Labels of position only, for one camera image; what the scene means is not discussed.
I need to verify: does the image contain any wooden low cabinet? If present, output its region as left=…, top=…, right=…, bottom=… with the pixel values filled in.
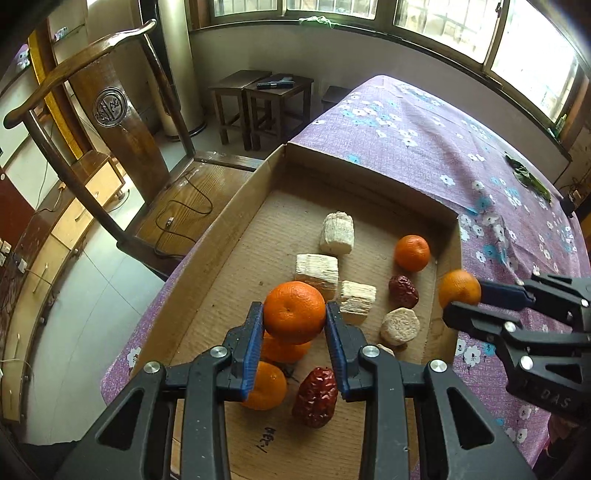
left=0, top=152, right=126, bottom=423

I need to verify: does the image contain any wooden framed window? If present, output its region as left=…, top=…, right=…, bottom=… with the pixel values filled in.
left=198, top=0, right=583, bottom=125

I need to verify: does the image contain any red date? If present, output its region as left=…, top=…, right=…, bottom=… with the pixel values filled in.
left=388, top=275, right=420, bottom=308
left=291, top=366, right=338, bottom=429

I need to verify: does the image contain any small black device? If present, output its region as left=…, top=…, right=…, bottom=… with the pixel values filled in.
left=560, top=187, right=583, bottom=219

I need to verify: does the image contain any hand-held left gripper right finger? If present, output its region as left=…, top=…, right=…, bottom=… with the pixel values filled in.
left=325, top=300, right=536, bottom=480

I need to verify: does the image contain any brown cardboard box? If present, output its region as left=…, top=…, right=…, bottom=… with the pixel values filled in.
left=127, top=142, right=464, bottom=480

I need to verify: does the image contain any purple floral tablecloth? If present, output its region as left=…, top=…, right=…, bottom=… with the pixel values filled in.
left=100, top=74, right=585, bottom=467

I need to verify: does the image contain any green leafy vegetable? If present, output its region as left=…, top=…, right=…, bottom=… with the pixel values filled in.
left=504, top=154, right=553, bottom=204

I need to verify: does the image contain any white round sugarcane piece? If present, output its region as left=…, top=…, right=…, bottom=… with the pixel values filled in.
left=380, top=308, right=421, bottom=346

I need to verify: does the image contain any black cable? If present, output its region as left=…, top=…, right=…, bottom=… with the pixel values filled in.
left=154, top=168, right=215, bottom=257

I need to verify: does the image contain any white standing air conditioner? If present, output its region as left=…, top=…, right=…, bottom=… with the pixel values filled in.
left=145, top=0, right=207, bottom=139

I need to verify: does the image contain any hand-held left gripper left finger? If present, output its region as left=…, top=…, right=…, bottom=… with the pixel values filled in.
left=54, top=301, right=265, bottom=480

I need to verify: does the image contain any dark flat item on stool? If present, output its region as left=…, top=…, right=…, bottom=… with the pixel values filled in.
left=257, top=75, right=295, bottom=90

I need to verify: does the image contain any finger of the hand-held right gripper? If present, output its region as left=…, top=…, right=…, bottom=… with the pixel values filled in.
left=442, top=300, right=591, bottom=385
left=478, top=272, right=591, bottom=324

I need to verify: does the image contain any yellowish orange mandarin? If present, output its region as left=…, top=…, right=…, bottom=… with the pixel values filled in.
left=438, top=270, right=482, bottom=309

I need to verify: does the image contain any dark wooden chair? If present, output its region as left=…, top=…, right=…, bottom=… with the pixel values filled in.
left=4, top=19, right=273, bottom=282

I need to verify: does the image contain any large orange mandarin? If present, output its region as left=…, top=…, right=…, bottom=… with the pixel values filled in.
left=262, top=281, right=328, bottom=345

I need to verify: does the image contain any white ribbed sugarcane piece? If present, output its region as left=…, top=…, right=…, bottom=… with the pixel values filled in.
left=319, top=211, right=355, bottom=256

